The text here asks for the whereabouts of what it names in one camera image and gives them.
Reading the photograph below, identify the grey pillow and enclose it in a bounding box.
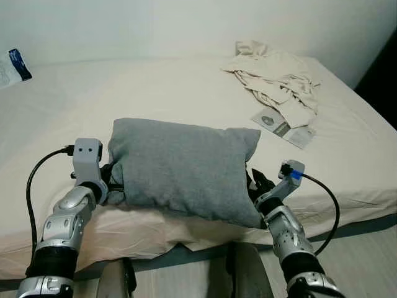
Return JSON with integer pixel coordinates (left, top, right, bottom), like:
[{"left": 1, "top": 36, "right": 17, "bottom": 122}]
[{"left": 107, "top": 117, "right": 266, "bottom": 229}]

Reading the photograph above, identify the grey robot right leg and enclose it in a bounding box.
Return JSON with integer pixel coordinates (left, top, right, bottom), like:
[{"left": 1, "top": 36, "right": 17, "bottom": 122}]
[{"left": 225, "top": 242, "right": 274, "bottom": 298}]

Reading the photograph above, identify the crumpled beige clothing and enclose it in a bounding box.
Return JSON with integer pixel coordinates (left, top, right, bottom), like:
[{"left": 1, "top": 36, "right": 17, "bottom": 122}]
[{"left": 221, "top": 40, "right": 321, "bottom": 129}]

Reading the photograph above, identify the bed with beige sheet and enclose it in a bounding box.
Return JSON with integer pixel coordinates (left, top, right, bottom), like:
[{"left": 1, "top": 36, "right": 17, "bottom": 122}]
[{"left": 0, "top": 53, "right": 397, "bottom": 283}]

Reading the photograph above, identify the dark teal upholstered headboard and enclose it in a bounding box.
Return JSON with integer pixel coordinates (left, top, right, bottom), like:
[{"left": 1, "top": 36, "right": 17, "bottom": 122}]
[{"left": 354, "top": 28, "right": 397, "bottom": 130}]

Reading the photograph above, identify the white and blue packet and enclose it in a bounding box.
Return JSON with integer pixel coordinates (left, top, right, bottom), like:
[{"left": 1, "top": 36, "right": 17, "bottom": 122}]
[{"left": 0, "top": 48, "right": 33, "bottom": 89}]

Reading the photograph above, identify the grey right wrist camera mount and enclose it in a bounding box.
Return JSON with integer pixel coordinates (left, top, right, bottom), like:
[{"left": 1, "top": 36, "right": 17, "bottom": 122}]
[{"left": 257, "top": 160, "right": 306, "bottom": 202}]

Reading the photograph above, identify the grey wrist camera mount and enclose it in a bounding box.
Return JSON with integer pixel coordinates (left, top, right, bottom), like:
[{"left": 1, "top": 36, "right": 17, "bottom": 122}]
[
  {"left": 257, "top": 160, "right": 306, "bottom": 202},
  {"left": 73, "top": 138, "right": 105, "bottom": 187}
]

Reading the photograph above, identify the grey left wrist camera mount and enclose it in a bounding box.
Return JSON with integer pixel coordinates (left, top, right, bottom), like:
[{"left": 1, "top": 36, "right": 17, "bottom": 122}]
[{"left": 73, "top": 138, "right": 105, "bottom": 187}]

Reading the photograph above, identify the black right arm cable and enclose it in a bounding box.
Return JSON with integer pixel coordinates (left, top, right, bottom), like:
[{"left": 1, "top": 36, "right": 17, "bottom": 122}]
[{"left": 282, "top": 163, "right": 341, "bottom": 256}]

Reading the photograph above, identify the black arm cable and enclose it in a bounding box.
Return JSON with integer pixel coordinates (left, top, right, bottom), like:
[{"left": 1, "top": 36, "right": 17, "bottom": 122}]
[
  {"left": 26, "top": 146, "right": 76, "bottom": 268},
  {"left": 282, "top": 163, "right": 341, "bottom": 256}
]

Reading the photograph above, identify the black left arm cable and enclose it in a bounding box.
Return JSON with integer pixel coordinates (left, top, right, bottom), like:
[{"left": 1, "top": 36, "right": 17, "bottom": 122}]
[{"left": 26, "top": 146, "right": 76, "bottom": 268}]

